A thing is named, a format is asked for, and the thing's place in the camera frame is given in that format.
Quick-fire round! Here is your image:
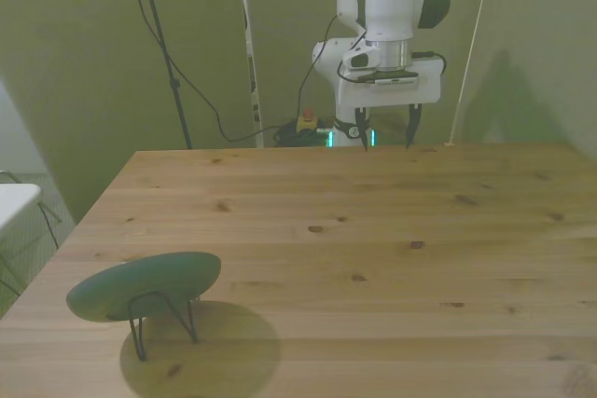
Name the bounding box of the black tripod stand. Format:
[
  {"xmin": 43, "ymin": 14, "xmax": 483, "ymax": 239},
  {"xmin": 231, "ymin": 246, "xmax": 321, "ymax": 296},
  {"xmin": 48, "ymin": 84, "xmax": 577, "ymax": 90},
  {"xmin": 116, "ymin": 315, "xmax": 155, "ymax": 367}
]
[{"xmin": 118, "ymin": 0, "xmax": 194, "ymax": 151}]

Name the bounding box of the white side table top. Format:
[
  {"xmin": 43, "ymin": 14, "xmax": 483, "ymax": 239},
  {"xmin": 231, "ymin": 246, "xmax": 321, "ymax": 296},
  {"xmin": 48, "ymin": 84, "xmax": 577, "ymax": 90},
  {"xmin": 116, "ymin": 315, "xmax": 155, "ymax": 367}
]
[{"xmin": 0, "ymin": 183, "xmax": 42, "ymax": 236}]

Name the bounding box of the white cord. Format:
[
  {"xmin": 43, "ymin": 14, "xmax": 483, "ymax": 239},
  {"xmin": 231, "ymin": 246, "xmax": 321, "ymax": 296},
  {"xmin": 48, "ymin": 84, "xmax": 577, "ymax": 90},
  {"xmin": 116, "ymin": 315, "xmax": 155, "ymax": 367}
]
[{"xmin": 446, "ymin": 0, "xmax": 495, "ymax": 146}]

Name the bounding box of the white vertical strip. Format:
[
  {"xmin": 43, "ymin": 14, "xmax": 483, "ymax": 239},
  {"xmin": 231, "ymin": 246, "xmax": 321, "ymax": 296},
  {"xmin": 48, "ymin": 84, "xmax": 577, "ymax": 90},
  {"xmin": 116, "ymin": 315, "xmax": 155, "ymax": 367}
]
[{"xmin": 236, "ymin": 0, "xmax": 265, "ymax": 148}]

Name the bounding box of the short black wrist cable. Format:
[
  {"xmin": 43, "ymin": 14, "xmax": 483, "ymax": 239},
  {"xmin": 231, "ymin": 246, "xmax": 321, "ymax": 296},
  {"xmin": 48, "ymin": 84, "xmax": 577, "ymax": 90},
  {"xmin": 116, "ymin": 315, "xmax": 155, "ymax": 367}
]
[{"xmin": 410, "ymin": 50, "xmax": 448, "ymax": 75}]

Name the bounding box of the yellow emergency stop button box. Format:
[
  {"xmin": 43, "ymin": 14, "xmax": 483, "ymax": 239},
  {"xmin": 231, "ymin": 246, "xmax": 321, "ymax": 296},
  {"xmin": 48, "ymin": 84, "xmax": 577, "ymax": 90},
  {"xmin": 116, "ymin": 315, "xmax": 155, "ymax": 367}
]
[{"xmin": 297, "ymin": 108, "xmax": 319, "ymax": 132}]

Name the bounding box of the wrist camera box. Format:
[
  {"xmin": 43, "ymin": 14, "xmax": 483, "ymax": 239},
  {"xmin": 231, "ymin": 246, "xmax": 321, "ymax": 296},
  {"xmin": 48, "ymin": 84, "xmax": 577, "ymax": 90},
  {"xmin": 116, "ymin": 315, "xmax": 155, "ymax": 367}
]
[{"xmin": 357, "ymin": 70, "xmax": 420, "ymax": 89}]

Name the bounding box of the dark green plate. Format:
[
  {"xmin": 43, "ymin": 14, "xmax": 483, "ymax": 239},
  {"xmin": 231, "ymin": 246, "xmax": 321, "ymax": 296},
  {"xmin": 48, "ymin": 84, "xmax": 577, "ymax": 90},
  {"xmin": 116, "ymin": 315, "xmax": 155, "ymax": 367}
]
[{"xmin": 65, "ymin": 252, "xmax": 222, "ymax": 323}]

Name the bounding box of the black cable bundle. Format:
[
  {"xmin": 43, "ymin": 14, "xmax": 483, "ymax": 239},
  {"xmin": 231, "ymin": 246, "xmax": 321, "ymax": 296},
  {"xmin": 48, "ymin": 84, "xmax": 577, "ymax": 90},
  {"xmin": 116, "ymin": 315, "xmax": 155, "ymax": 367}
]
[{"xmin": 272, "ymin": 122, "xmax": 327, "ymax": 148}]

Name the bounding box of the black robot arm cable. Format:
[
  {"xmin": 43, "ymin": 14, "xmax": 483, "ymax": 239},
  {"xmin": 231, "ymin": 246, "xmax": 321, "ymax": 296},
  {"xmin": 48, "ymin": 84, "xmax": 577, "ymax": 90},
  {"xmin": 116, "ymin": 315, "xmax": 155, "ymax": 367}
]
[{"xmin": 296, "ymin": 13, "xmax": 338, "ymax": 131}]

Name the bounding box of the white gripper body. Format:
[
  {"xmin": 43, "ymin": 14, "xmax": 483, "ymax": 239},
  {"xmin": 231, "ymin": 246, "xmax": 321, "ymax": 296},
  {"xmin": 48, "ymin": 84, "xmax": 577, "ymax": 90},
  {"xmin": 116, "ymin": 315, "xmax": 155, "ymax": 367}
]
[{"xmin": 339, "ymin": 56, "xmax": 443, "ymax": 109}]

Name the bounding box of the long black tripod cable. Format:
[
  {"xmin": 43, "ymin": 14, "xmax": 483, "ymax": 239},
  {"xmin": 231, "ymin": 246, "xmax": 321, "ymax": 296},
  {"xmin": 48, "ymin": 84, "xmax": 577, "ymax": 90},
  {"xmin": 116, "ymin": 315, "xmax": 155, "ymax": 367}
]
[{"xmin": 118, "ymin": 0, "xmax": 285, "ymax": 143}]

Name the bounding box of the metal side table frame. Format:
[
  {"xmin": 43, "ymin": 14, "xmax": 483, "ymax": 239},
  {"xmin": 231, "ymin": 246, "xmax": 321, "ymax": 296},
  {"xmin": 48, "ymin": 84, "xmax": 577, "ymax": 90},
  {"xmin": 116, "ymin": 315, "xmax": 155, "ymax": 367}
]
[{"xmin": 0, "ymin": 169, "xmax": 62, "ymax": 296}]

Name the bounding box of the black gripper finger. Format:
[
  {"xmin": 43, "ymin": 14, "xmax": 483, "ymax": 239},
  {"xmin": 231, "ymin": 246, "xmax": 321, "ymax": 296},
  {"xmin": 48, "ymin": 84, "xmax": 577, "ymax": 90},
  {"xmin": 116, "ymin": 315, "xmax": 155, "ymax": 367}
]
[
  {"xmin": 354, "ymin": 106, "xmax": 370, "ymax": 153},
  {"xmin": 404, "ymin": 103, "xmax": 423, "ymax": 151}
]

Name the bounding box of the black wire plate rack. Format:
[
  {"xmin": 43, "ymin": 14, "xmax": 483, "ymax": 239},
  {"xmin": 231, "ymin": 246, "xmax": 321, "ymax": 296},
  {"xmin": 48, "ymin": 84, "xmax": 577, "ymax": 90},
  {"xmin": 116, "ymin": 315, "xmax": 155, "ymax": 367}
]
[{"xmin": 126, "ymin": 290, "xmax": 202, "ymax": 362}]

